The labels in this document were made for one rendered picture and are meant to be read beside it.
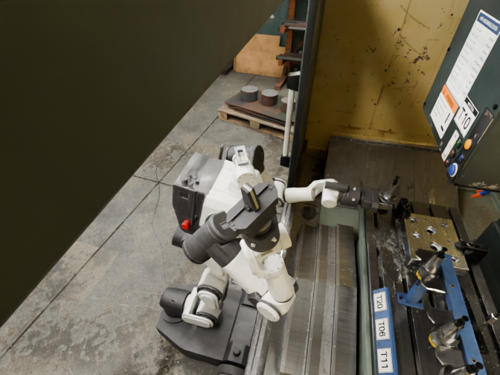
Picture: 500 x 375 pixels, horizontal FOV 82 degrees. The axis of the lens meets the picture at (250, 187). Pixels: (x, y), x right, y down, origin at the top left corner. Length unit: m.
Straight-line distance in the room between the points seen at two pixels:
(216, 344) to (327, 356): 0.80
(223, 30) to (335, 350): 1.36
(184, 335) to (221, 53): 1.96
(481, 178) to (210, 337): 1.66
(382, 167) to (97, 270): 2.37
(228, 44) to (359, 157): 2.12
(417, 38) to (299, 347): 1.79
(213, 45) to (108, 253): 2.66
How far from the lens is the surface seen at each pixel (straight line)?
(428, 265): 1.14
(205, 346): 2.02
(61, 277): 2.82
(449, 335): 1.03
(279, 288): 0.84
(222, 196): 0.97
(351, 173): 2.21
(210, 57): 0.17
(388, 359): 1.27
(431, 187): 2.35
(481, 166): 0.90
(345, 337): 1.46
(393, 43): 2.10
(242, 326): 2.02
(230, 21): 0.20
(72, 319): 2.58
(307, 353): 1.44
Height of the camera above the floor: 2.07
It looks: 42 degrees down
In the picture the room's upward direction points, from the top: straight up
